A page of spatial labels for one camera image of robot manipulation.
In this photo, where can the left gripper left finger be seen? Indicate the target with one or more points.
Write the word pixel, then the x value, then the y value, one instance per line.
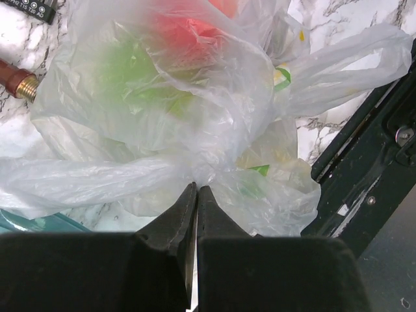
pixel 147 270

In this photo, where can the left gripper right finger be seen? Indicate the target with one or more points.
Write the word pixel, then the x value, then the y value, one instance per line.
pixel 239 272

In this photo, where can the translucent white plastic bag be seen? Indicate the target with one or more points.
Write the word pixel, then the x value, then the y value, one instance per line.
pixel 125 119

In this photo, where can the red fake fruit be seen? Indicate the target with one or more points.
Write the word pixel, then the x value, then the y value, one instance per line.
pixel 190 25

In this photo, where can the teal transparent plastic tray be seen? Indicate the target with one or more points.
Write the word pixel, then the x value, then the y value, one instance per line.
pixel 54 223

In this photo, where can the black screwdriver bit holder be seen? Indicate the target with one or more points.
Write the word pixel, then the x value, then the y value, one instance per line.
pixel 42 10

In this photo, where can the black metal base rail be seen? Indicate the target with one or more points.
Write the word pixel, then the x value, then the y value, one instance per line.
pixel 368 168

